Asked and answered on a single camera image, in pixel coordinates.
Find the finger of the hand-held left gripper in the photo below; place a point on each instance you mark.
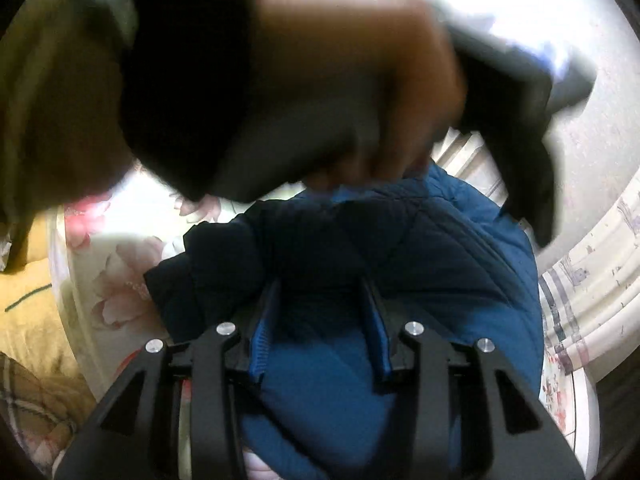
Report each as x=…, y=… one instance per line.
x=530, y=185

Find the plaid cloth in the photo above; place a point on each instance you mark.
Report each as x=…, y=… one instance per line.
x=30, y=400

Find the floral bed sheet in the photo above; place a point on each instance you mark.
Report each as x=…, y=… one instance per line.
x=125, y=240

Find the blue quilted jacket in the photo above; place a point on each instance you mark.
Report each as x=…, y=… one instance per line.
x=450, y=260

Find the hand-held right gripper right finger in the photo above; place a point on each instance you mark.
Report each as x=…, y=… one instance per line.
x=382, y=345

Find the person's olive brown top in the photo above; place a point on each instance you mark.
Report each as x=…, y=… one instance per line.
x=50, y=110

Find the striped pale cloth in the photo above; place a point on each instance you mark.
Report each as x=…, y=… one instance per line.
x=600, y=270

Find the yellow blanket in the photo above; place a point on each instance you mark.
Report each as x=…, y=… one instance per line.
x=30, y=320

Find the person's left hand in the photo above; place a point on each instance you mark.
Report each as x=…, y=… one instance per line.
x=380, y=70

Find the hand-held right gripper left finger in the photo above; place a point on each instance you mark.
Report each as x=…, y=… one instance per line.
x=262, y=340

